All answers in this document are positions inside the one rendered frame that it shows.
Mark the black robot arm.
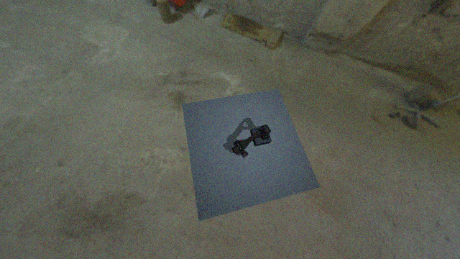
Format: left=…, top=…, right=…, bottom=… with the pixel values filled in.
left=232, top=124, right=271, bottom=155

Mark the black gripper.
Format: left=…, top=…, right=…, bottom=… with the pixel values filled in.
left=234, top=140, right=248, bottom=158

